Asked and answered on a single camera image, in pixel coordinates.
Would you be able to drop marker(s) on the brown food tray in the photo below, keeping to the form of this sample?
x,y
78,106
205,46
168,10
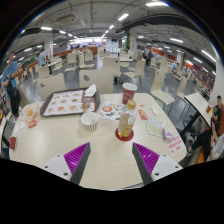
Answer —
x,y
65,103

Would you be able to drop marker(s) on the wrapped food leftover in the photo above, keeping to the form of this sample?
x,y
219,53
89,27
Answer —
x,y
86,105

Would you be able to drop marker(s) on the clear bottle of yellow drink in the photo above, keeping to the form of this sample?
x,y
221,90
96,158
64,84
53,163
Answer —
x,y
126,121

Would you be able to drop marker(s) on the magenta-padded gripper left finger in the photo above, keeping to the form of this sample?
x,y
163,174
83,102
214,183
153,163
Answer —
x,y
76,158

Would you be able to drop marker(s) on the white paper napkin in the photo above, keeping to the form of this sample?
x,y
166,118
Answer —
x,y
90,90

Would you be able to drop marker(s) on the group of cafeteria chairs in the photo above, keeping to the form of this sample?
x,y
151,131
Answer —
x,y
133,65

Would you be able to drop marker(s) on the beige neighbouring table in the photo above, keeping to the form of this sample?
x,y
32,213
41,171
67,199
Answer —
x,y
198,106

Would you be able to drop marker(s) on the small white sachet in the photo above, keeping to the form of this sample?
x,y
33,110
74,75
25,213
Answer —
x,y
155,110

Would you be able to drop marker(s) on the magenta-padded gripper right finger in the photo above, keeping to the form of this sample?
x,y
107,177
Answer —
x,y
146,158

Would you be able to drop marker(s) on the beige cafeteria chair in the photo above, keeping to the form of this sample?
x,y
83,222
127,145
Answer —
x,y
51,86
98,80
161,88

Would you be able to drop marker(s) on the group of ceiling lights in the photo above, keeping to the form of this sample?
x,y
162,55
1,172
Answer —
x,y
123,16

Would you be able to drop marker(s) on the flat round red coaster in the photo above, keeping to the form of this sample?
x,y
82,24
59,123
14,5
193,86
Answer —
x,y
124,138

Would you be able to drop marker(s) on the small red wallet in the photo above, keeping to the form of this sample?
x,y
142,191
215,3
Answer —
x,y
13,142

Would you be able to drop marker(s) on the clear plastic packet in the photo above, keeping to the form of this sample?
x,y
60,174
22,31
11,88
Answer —
x,y
155,127

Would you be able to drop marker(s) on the clear plastic food bag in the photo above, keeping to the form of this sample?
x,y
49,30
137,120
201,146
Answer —
x,y
30,115

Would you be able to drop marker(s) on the white patterned paper cup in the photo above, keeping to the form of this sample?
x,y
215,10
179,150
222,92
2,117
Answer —
x,y
89,122

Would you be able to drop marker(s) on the white label with red print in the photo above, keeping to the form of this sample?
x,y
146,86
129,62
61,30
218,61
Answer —
x,y
175,145

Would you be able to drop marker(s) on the red paper cup with lid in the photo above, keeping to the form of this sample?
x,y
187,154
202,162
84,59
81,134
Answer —
x,y
129,95

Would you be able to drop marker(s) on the small red sachet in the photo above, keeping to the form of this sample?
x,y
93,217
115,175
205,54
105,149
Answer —
x,y
142,114

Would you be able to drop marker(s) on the white paper slip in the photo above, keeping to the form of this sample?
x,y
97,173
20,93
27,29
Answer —
x,y
19,127

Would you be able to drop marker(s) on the ceiling air conditioner unit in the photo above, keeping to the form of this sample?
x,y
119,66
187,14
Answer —
x,y
65,18

